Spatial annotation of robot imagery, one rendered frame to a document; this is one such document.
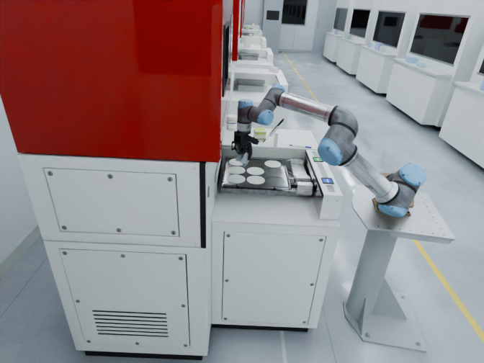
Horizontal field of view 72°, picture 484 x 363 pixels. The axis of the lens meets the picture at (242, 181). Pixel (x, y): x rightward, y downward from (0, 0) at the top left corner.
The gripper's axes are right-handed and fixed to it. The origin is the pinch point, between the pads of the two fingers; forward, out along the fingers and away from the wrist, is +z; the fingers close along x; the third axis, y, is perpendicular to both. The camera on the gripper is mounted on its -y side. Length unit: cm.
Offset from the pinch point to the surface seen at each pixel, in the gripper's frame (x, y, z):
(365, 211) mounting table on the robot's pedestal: 56, -37, 15
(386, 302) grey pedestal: 73, -60, 84
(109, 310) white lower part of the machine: -1, 82, 56
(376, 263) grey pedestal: 66, -45, 49
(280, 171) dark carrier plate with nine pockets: 7.3, -21.3, 7.4
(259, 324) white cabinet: 34, 12, 88
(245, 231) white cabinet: 25.9, 20.6, 20.7
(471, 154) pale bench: 16, -382, 83
